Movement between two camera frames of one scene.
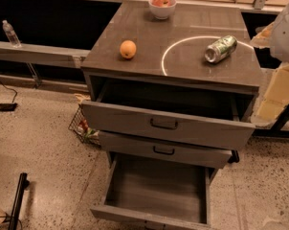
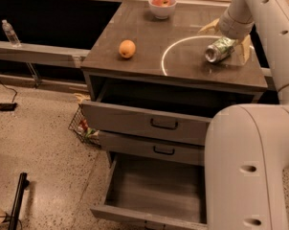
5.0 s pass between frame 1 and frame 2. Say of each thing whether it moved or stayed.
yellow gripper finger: moved
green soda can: stayed
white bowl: stayed
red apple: stayed
